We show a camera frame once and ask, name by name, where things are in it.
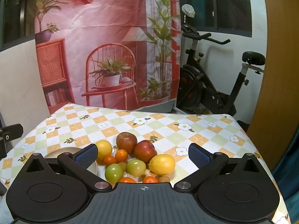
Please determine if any large yellow lemon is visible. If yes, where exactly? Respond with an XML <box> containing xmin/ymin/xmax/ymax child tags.
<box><xmin>148</xmin><ymin>154</ymin><xmax>176</xmax><ymax>176</ymax></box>

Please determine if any white cloth on handlebar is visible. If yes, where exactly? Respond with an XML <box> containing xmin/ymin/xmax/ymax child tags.
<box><xmin>182</xmin><ymin>4</ymin><xmax>195</xmax><ymax>18</ymax></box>

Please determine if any green tomato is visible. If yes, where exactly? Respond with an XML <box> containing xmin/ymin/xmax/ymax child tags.
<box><xmin>127</xmin><ymin>159</ymin><xmax>147</xmax><ymax>176</ymax></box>
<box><xmin>105</xmin><ymin>164</ymin><xmax>124</xmax><ymax>183</ymax></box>

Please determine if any checkered flower tablecloth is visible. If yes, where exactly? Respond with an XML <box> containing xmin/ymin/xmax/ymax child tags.
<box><xmin>0</xmin><ymin>103</ymin><xmax>291</xmax><ymax>224</ymax></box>

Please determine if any dark red apple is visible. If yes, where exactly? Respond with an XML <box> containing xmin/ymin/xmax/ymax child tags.
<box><xmin>116</xmin><ymin>132</ymin><xmax>138</xmax><ymax>154</ymax></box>

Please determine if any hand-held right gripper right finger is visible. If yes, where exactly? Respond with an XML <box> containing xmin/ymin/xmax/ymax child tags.
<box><xmin>174</xmin><ymin>143</ymin><xmax>267</xmax><ymax>193</ymax></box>

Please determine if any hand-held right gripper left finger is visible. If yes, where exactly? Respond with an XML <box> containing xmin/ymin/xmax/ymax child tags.
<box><xmin>23</xmin><ymin>144</ymin><xmax>112</xmax><ymax>194</ymax></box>

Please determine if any dark window with black frame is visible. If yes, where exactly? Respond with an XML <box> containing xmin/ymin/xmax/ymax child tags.
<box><xmin>0</xmin><ymin>0</ymin><xmax>39</xmax><ymax>52</ymax></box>

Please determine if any wooden door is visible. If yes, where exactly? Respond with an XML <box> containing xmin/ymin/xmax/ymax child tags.
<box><xmin>248</xmin><ymin>0</ymin><xmax>299</xmax><ymax>168</ymax></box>

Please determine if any smooth yellow lemon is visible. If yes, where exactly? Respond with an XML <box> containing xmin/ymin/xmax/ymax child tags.
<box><xmin>96</xmin><ymin>140</ymin><xmax>112</xmax><ymax>165</ymax></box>

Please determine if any dark window with grey frame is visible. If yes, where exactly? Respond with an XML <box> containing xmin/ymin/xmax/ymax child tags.
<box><xmin>179</xmin><ymin>0</ymin><xmax>253</xmax><ymax>38</ymax></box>

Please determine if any grey plastic box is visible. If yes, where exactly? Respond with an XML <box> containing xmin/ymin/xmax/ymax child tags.
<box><xmin>138</xmin><ymin>99</ymin><xmax>177</xmax><ymax>114</ymax></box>

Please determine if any beige ceramic bowl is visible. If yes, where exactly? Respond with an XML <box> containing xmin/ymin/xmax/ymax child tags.
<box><xmin>44</xmin><ymin>147</ymin><xmax>97</xmax><ymax>175</ymax></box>

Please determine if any pink printed backdrop cloth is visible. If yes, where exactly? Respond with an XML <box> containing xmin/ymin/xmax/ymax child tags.
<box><xmin>35</xmin><ymin>0</ymin><xmax>181</xmax><ymax>113</ymax></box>

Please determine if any blue curtain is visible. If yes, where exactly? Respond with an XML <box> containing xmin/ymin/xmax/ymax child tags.
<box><xmin>272</xmin><ymin>133</ymin><xmax>299</xmax><ymax>222</ymax></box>

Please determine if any bright red apple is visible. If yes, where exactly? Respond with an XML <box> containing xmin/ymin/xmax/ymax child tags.
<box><xmin>134</xmin><ymin>140</ymin><xmax>158</xmax><ymax>164</ymax></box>

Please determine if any black exercise bike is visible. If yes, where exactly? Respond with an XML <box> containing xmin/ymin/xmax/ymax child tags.
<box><xmin>176</xmin><ymin>23</ymin><xmax>267</xmax><ymax>124</ymax></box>

